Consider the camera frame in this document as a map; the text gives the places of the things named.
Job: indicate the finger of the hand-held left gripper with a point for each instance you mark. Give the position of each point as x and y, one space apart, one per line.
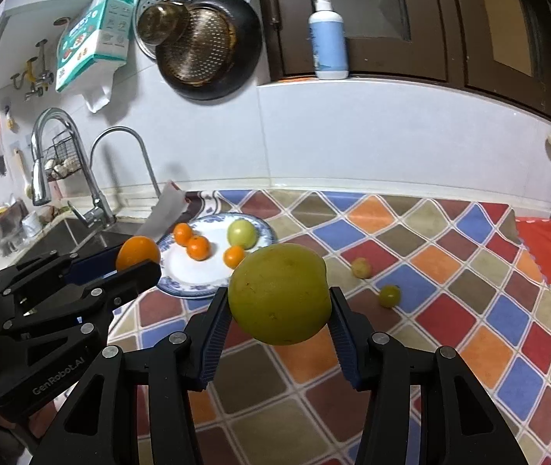
93 266
130 276

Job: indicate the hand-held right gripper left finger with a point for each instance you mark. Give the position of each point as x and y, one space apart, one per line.
214 334

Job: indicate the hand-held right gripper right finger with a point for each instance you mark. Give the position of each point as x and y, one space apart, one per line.
345 344

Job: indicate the large orange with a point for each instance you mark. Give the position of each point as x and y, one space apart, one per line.
137 249
198 247

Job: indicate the blue rimmed white plate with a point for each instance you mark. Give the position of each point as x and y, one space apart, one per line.
183 271

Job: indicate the small orange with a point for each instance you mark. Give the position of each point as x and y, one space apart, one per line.
234 255
183 233

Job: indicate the large yellow-green citrus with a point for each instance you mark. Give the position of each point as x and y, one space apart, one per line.
280 295

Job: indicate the large green citrus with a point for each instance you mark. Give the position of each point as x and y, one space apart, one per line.
242 232

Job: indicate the steel kitchen sink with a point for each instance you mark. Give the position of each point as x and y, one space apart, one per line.
62 237

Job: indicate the small green fruit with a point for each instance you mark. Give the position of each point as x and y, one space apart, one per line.
389 296

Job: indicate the glass cup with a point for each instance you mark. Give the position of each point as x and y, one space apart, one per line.
32 225

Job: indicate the small yellow-red fruit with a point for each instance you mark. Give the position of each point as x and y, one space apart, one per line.
361 267

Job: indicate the colourful diamond pattern tablecloth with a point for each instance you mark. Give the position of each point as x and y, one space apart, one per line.
450 300

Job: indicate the chrome pull-down faucet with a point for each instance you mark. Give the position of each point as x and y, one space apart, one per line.
40 164

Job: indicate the thin gooseneck faucet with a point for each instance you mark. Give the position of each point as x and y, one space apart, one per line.
120 131

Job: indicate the white plastic bag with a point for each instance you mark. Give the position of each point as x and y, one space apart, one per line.
97 99

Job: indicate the red foam mat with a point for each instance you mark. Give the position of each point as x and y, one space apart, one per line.
542 247

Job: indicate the green paper towel pack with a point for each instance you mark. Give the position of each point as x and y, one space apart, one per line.
93 38

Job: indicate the black frying pan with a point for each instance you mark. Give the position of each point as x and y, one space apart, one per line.
246 53

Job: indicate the brass ladle pot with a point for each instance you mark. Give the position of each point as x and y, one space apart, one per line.
161 24

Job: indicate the blue white pump bottle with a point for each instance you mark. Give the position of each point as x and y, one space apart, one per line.
328 43

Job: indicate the yellow wall hook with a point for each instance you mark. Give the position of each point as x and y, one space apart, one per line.
30 70

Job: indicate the dark wooden window frame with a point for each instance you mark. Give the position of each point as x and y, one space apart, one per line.
450 24

